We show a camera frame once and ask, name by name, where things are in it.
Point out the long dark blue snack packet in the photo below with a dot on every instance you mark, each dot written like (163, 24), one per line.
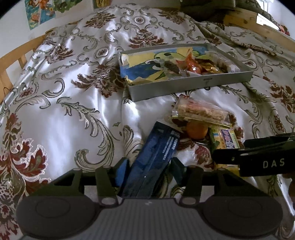
(152, 161)

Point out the clear pack of nougat bars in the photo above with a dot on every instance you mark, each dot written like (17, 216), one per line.
(221, 60)

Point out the cartoon paper tray liner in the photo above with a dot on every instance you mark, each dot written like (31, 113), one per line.
(140, 67)

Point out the white box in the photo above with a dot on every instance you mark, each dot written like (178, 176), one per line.
(267, 20)

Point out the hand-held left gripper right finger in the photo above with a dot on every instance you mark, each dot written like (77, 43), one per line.
(177, 172)

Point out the wooden bed frame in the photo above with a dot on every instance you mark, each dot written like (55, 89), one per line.
(13, 60)

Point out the white floral satin blanket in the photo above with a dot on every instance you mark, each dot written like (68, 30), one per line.
(69, 97)

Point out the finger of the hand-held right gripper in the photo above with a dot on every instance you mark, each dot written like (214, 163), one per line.
(265, 142)
(225, 157)

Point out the small orange tangerine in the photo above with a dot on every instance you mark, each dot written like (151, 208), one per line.
(197, 130)

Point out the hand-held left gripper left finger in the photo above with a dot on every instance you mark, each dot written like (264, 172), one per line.
(122, 172)

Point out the clear pack of pink biscuits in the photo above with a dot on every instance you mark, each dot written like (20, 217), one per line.
(200, 112)

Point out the grey metal tray box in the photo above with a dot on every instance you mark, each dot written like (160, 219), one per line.
(175, 88)

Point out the orange candy bag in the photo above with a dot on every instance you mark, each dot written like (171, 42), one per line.
(191, 63)

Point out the gold candy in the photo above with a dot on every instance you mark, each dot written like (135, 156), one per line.
(210, 68)

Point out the olive quilted jacket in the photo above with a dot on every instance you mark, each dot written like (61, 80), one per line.
(207, 7)

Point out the yellow snack packet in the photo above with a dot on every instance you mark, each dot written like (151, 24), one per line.
(227, 138)

